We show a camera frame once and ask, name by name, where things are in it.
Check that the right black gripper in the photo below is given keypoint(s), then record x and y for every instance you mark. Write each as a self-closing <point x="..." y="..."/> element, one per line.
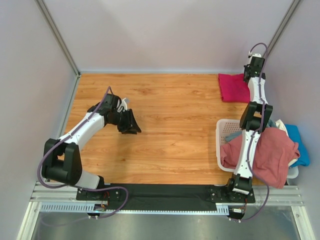
<point x="246" y="68"/>

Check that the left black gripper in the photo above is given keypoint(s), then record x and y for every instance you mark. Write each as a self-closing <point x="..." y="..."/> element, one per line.
<point x="130" y="126"/>

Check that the magenta t shirt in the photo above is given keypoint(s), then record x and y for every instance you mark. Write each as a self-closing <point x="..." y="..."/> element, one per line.
<point x="233" y="88"/>

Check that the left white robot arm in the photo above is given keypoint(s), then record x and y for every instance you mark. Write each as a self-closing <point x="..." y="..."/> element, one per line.
<point x="61" y="161"/>

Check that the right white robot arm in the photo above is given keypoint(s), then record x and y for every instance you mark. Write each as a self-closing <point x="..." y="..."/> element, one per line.
<point x="252" y="123"/>

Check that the cream white t shirt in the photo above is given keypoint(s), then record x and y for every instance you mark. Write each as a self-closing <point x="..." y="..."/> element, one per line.
<point x="280" y="125"/>

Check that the white laundry basket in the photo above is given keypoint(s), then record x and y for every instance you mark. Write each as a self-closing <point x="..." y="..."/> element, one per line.
<point x="225" y="127"/>

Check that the black base mat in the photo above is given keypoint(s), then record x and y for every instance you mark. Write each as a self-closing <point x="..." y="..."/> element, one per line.
<point x="181" y="197"/>

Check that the dusty pink t shirt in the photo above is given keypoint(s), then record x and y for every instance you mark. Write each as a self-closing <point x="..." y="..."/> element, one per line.
<point x="274" y="152"/>

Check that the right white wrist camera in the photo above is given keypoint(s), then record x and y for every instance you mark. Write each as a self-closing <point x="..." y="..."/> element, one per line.
<point x="251" y="55"/>

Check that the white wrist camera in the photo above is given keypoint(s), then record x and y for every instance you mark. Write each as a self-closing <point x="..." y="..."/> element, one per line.
<point x="251" y="55"/>
<point x="122" y="105"/>

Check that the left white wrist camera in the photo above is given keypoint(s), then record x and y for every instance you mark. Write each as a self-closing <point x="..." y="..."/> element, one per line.
<point x="122" y="105"/>

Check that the white slotted cable duct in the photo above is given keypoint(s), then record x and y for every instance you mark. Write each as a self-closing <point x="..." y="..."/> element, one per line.
<point x="64" y="207"/>

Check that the aluminium frame rail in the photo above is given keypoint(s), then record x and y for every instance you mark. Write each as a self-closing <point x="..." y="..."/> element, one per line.
<point x="287" y="196"/>

